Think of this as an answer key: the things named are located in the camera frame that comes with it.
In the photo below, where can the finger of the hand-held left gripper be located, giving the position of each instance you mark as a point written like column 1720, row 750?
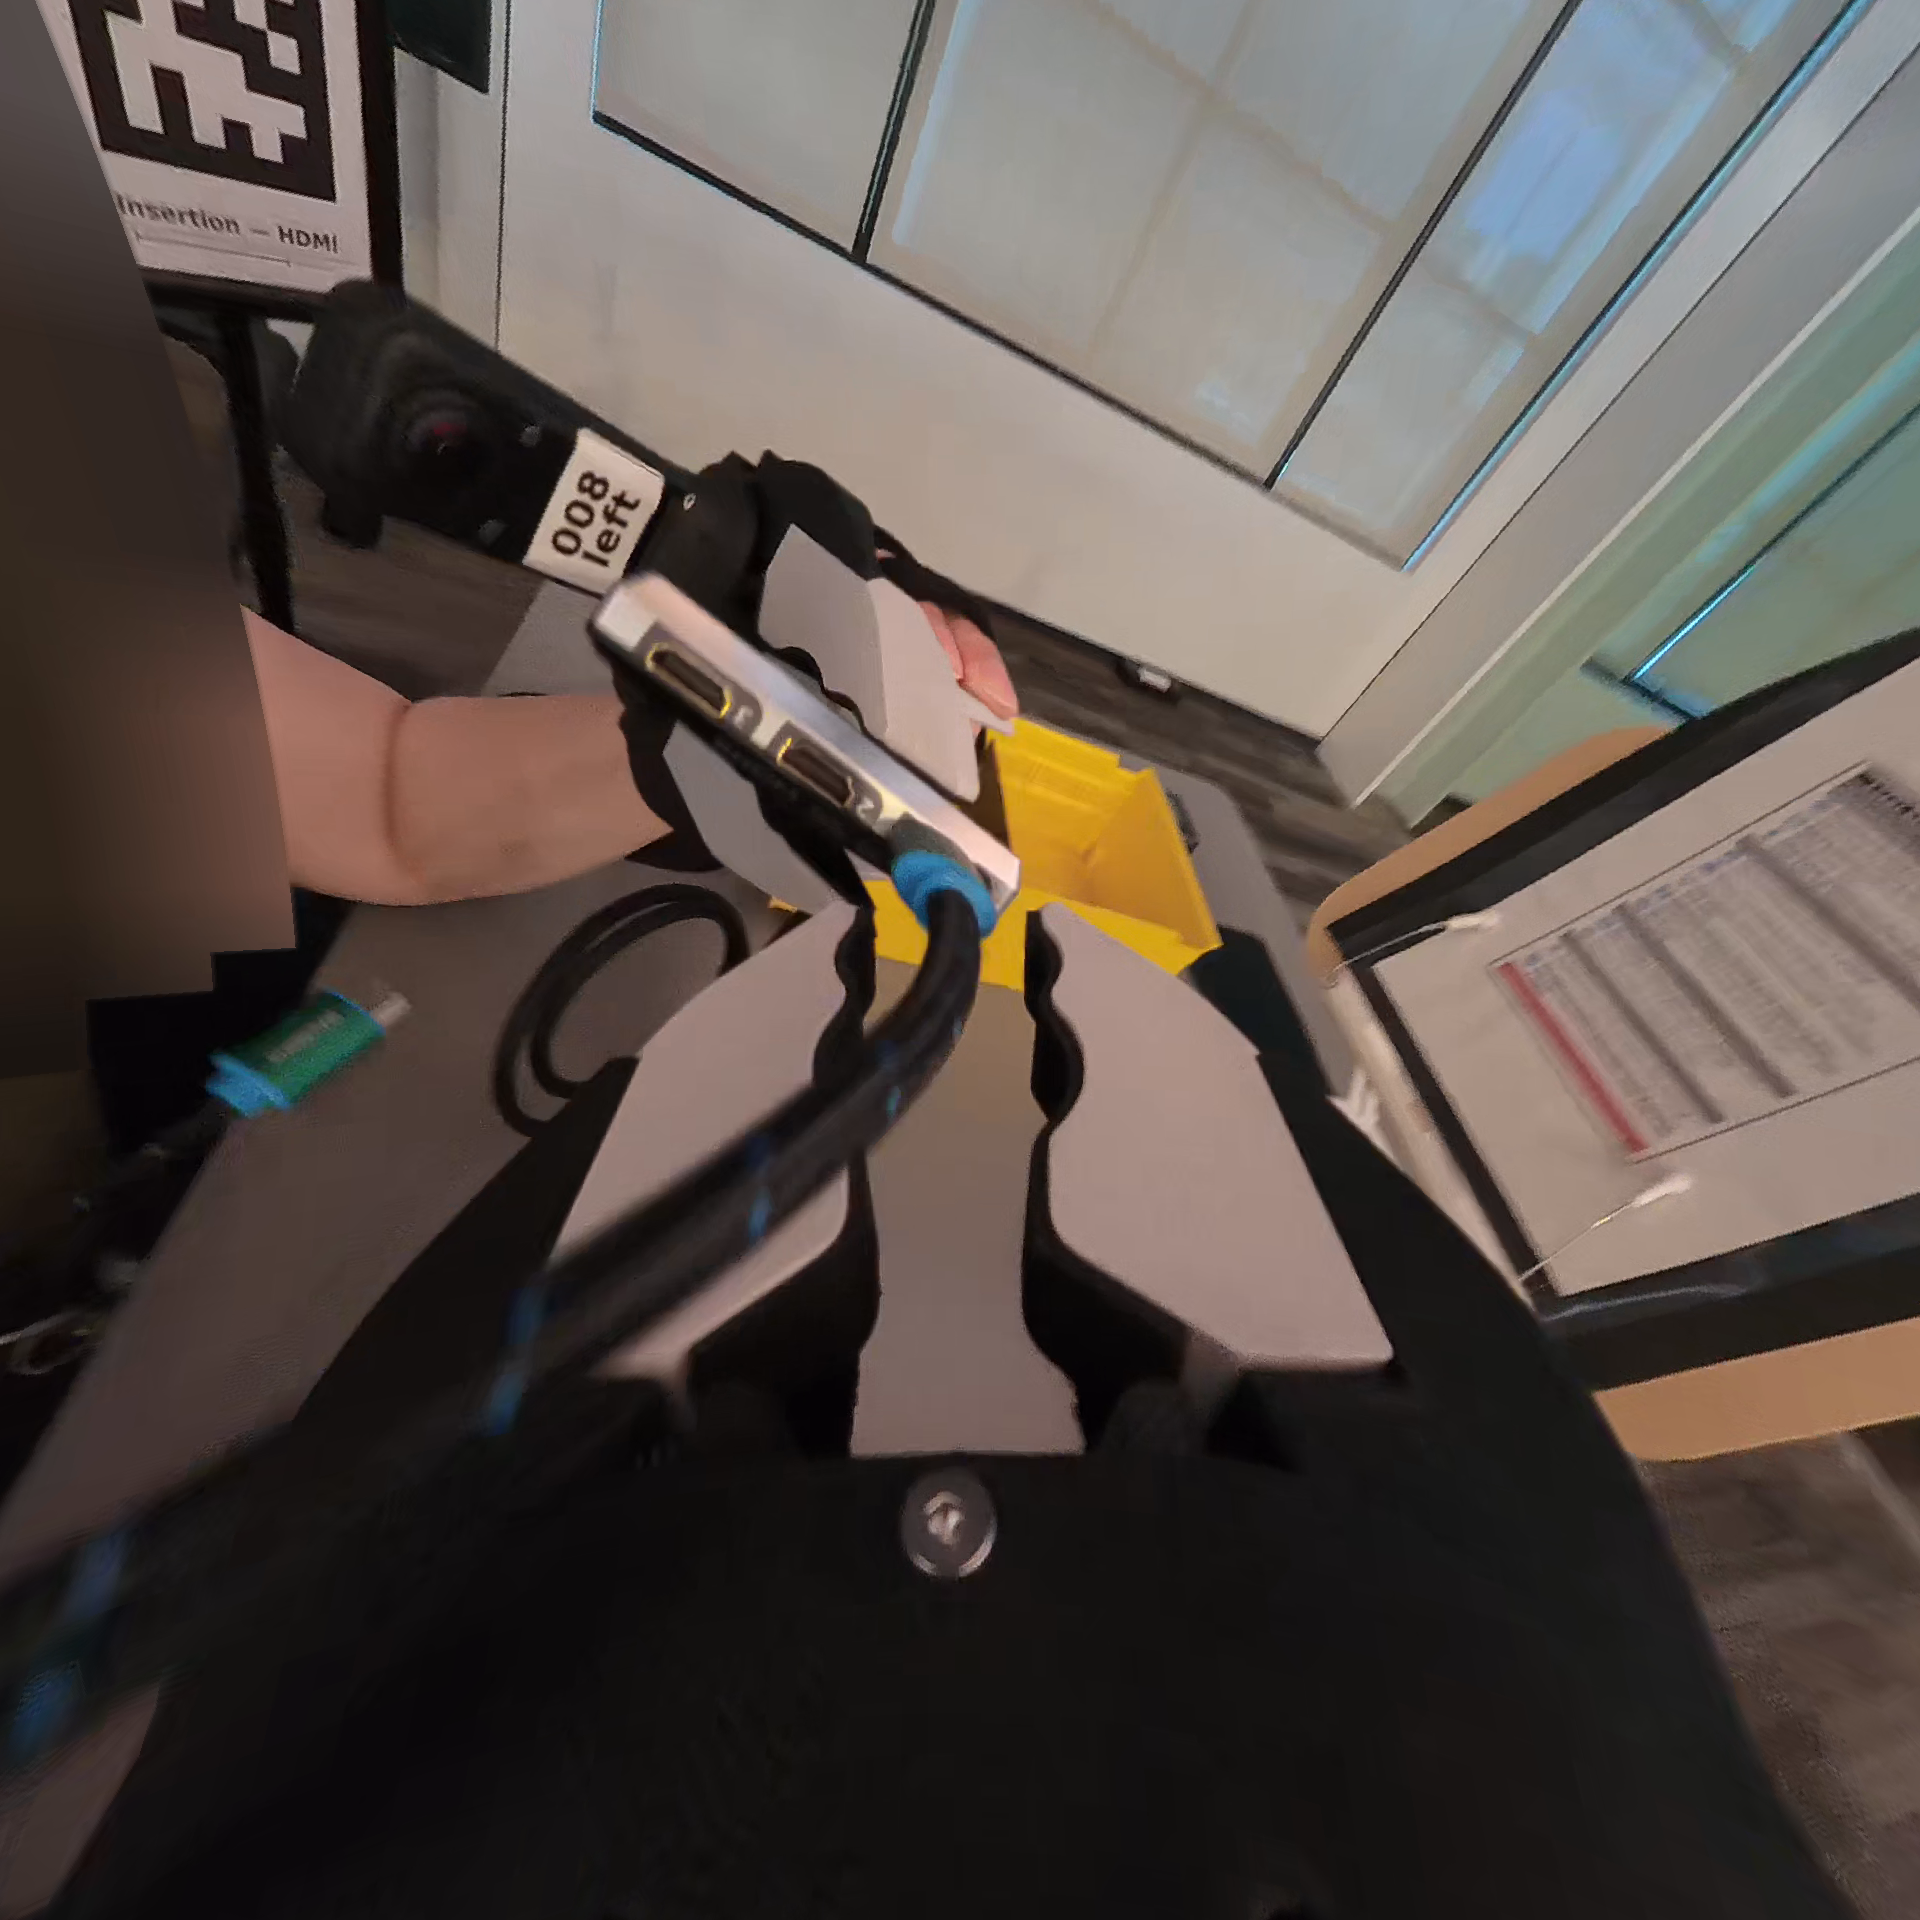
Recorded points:
column 870, row 661
column 750, row 840

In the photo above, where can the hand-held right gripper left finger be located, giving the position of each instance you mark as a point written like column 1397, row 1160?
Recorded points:
column 721, row 1078

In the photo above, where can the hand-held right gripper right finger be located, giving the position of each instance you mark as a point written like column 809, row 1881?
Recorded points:
column 1200, row 1200

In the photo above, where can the silver hdmi hub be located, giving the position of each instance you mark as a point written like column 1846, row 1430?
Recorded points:
column 750, row 722

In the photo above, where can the yellow plastic bin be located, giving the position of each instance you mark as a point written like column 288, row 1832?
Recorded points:
column 1079, row 840

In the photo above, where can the person's left forearm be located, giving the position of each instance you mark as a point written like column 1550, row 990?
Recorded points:
column 451, row 779

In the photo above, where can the person's left hand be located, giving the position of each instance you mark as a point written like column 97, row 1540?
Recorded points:
column 975, row 668

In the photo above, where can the black sign stand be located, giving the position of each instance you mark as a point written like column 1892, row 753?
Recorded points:
column 255, row 450

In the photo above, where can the white tablet stand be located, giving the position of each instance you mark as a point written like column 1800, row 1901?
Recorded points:
column 1365, row 1118

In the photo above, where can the black phone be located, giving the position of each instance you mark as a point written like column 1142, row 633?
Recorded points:
column 1253, row 990

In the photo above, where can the small black floor device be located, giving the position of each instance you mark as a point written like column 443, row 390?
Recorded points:
column 1148, row 676

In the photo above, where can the black framed marker sign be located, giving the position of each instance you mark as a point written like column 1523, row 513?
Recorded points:
column 225, row 89

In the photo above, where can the framed instruction sheet stand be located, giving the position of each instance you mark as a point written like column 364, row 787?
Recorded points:
column 1724, row 1411

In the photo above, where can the black framed instruction sheet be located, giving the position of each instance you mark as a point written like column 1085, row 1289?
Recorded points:
column 1724, row 974

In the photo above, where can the dark wall screen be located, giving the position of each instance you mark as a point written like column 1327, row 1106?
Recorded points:
column 443, row 37

